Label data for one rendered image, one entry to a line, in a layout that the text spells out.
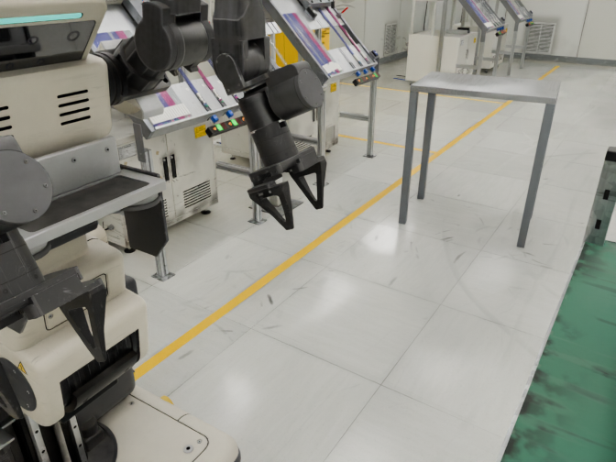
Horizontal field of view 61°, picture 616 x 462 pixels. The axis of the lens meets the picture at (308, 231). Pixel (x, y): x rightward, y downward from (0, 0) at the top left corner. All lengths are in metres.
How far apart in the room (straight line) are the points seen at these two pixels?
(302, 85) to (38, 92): 0.36
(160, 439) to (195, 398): 0.51
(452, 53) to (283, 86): 6.14
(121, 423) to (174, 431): 0.15
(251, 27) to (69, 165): 0.33
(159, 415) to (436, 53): 6.00
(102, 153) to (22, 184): 0.43
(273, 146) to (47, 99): 0.32
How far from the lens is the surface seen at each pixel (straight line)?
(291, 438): 1.78
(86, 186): 0.87
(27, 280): 0.52
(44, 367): 0.92
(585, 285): 0.81
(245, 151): 4.00
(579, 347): 0.68
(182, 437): 1.45
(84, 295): 0.54
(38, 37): 0.79
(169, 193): 2.92
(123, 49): 0.95
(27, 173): 0.46
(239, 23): 0.77
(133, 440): 1.47
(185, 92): 2.62
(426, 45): 6.95
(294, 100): 0.74
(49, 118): 0.85
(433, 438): 1.83
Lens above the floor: 1.34
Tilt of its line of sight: 27 degrees down
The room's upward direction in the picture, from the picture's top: straight up
